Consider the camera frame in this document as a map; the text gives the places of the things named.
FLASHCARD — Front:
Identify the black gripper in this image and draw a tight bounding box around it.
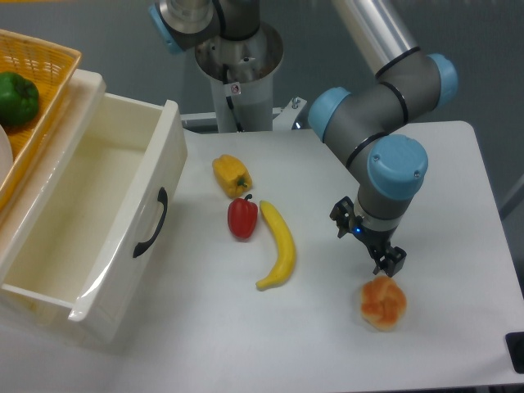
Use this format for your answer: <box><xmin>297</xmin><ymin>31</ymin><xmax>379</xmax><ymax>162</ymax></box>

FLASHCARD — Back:
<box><xmin>330</xmin><ymin>196</ymin><xmax>407</xmax><ymax>277</ymax></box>

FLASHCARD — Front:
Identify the round knotted bread roll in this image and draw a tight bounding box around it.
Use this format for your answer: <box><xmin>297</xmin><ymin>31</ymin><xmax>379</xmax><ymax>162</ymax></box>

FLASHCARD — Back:
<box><xmin>360</xmin><ymin>276</ymin><xmax>407</xmax><ymax>332</ymax></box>

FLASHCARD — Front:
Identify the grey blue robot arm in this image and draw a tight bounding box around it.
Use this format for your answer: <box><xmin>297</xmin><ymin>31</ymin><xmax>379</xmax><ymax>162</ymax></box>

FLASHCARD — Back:
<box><xmin>149</xmin><ymin>1</ymin><xmax>458</xmax><ymax>276</ymax></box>

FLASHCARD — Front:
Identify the yellow banana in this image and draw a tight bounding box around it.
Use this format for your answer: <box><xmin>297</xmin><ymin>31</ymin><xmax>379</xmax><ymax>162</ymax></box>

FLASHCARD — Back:
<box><xmin>255</xmin><ymin>201</ymin><xmax>296</xmax><ymax>291</ymax></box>

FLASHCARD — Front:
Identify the red bell pepper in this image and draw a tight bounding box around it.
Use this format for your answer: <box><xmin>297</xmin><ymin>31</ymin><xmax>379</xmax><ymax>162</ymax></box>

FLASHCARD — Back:
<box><xmin>228</xmin><ymin>194</ymin><xmax>258</xmax><ymax>239</ymax></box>

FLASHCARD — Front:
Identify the yellow bell pepper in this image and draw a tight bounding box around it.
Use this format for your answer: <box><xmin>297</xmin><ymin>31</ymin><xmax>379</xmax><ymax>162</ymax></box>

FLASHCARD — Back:
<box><xmin>212</xmin><ymin>154</ymin><xmax>252</xmax><ymax>198</ymax></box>

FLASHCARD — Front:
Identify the black object at edge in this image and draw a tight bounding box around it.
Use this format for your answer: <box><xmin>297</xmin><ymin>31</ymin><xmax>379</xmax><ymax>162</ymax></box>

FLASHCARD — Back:
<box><xmin>505</xmin><ymin>332</ymin><xmax>524</xmax><ymax>374</ymax></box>

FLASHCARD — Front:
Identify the white plastic drawer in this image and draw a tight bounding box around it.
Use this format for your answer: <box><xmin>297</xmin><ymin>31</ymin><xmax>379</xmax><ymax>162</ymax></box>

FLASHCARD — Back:
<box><xmin>1</xmin><ymin>94</ymin><xmax>187</xmax><ymax>343</ymax></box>

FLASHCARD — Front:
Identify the white drawer cabinet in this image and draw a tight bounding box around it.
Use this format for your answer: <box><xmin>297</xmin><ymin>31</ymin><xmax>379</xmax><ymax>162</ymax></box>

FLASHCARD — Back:
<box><xmin>1</xmin><ymin>70</ymin><xmax>106</xmax><ymax>279</ymax></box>

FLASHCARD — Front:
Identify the yellow woven basket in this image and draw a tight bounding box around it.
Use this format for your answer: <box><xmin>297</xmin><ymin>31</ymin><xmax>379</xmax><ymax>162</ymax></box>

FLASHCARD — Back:
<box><xmin>1</xmin><ymin>29</ymin><xmax>82</xmax><ymax>209</ymax></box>

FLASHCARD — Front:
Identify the white plate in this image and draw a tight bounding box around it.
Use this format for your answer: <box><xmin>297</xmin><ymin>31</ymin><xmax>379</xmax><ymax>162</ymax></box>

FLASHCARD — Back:
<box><xmin>0</xmin><ymin>126</ymin><xmax>14</xmax><ymax>185</ymax></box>

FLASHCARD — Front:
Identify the green bell pepper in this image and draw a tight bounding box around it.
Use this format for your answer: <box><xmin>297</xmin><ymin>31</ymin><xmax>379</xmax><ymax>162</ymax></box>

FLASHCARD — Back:
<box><xmin>1</xmin><ymin>71</ymin><xmax>39</xmax><ymax>126</ymax></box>

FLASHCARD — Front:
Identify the white metal table bracket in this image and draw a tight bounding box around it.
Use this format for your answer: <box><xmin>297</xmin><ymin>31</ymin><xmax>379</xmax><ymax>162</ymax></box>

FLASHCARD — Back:
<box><xmin>181</xmin><ymin>97</ymin><xmax>308</xmax><ymax>133</ymax></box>

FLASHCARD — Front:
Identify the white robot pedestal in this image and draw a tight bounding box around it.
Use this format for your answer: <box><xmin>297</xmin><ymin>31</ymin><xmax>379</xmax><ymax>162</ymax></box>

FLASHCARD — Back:
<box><xmin>195</xmin><ymin>22</ymin><xmax>283</xmax><ymax>133</ymax></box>

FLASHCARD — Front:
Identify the black drawer handle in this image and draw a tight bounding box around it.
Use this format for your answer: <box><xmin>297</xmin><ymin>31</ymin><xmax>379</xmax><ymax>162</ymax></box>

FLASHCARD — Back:
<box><xmin>132</xmin><ymin>187</ymin><xmax>169</xmax><ymax>259</ymax></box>

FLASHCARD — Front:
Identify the black cable on pedestal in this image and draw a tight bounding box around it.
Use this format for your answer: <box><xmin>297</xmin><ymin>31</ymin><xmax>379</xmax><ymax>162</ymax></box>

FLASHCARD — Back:
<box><xmin>222</xmin><ymin>63</ymin><xmax>245</xmax><ymax>133</ymax></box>

